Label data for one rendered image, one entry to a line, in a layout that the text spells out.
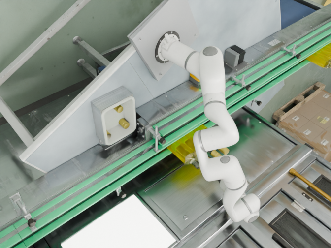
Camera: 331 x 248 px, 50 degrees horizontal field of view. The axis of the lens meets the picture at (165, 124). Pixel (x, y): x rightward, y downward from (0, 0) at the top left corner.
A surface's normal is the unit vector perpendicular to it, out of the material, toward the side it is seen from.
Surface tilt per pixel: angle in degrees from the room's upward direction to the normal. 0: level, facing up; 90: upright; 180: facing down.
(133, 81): 0
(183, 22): 3
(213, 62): 90
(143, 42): 3
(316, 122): 86
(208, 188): 90
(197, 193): 90
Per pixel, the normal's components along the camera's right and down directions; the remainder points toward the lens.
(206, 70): -0.29, -0.54
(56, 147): 0.65, 0.55
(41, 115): 0.02, -0.70
